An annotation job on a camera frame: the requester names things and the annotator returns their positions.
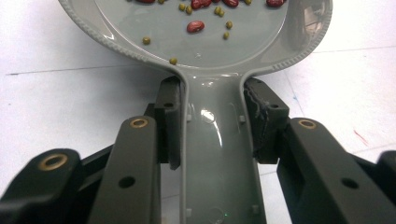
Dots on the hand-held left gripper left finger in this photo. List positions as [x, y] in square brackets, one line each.
[130, 161]

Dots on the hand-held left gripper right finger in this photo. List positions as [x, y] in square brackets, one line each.
[311, 161]

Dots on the grey dustpan with orange edge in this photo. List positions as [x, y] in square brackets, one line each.
[218, 149]

